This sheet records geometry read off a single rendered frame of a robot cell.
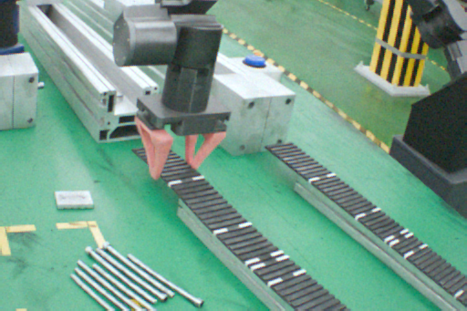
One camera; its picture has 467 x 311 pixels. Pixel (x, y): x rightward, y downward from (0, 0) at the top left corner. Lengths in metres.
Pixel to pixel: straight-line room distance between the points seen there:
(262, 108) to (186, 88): 0.23
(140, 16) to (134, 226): 0.25
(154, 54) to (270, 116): 0.31
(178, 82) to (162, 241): 0.18
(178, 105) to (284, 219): 0.21
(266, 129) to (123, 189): 0.26
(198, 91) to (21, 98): 0.32
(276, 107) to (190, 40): 0.28
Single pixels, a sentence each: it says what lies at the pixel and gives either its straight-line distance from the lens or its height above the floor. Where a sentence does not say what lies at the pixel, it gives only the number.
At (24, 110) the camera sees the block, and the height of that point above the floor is 0.81.
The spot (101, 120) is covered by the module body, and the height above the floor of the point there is 0.81.
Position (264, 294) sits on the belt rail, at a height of 0.79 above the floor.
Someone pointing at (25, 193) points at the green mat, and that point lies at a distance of 0.72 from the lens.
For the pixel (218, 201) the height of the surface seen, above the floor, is 0.82.
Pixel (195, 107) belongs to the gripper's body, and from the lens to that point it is 0.67.
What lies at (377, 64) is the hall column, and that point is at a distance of 4.25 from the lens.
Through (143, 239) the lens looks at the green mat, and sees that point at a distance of 0.66.
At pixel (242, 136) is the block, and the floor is 0.81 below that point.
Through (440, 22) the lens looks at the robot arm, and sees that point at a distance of 1.06.
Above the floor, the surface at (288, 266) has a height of 0.81.
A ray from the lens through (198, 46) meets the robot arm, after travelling 0.64.
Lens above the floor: 1.18
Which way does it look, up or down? 25 degrees down
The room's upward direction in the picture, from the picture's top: 11 degrees clockwise
